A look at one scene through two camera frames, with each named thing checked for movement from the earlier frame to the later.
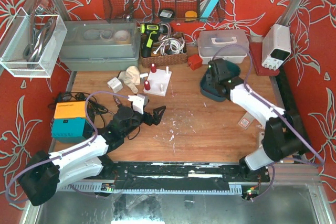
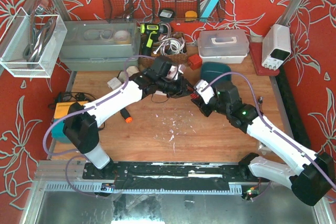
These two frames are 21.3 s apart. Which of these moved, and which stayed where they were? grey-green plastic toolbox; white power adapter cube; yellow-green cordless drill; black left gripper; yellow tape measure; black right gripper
Moved: black right gripper; black left gripper
Stayed: white power adapter cube; grey-green plastic toolbox; yellow tape measure; yellow-green cordless drill
